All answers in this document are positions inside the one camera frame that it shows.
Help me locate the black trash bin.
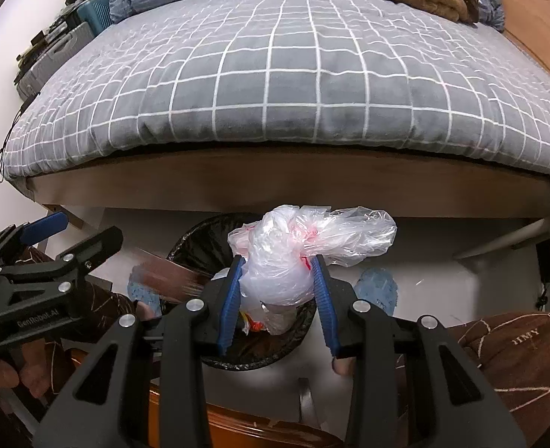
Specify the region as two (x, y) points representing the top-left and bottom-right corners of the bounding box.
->
(165, 213), (320, 371)

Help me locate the brown wooden stool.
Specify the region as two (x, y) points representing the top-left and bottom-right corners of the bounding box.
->
(149, 383), (346, 448)

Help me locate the person's right leg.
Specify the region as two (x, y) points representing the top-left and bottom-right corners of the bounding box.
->
(396, 312), (550, 448)

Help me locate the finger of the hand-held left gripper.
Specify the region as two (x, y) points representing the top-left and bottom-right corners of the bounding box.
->
(0, 211), (69, 255)
(0, 225), (124, 290)

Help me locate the clear plastic bag pink print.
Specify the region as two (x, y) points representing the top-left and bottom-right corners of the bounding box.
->
(227, 204), (398, 336)

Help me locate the teal suitcase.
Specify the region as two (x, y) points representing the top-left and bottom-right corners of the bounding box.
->
(81, 0), (117, 38)

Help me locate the dark clutter pile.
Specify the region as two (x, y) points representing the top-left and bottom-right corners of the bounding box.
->
(16, 0), (108, 75)

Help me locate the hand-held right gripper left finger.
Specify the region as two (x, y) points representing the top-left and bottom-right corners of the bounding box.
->
(37, 254), (245, 448)

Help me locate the patterned pillow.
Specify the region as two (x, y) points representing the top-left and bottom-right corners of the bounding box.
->
(471, 0), (506, 33)

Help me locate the person's left hand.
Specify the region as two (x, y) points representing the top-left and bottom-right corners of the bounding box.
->
(0, 336), (56, 399)

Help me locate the grey checked bed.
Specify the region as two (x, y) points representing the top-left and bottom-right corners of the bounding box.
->
(2, 0), (550, 183)

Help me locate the wooden headboard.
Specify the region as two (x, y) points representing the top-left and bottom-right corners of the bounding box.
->
(482, 0), (550, 99)

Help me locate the brown snack box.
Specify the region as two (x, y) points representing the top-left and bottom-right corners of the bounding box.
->
(132, 249), (210, 304)

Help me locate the wooden bed frame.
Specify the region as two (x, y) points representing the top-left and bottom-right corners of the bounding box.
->
(23, 142), (550, 220)

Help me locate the silver suitcase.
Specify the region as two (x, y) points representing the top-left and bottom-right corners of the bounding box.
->
(16, 23), (94, 101)

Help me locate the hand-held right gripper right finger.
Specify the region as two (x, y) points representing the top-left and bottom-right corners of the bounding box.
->
(310, 254), (528, 448)

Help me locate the person's left leg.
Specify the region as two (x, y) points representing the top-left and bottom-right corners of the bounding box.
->
(18, 245), (164, 383)

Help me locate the black power adapter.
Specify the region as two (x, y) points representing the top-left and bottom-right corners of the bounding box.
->
(536, 240), (550, 309)

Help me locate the black cable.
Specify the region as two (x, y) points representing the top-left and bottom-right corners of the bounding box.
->
(0, 93), (40, 183)

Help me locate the person's leg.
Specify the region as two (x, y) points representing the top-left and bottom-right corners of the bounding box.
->
(396, 312), (550, 448)
(18, 245), (164, 383)

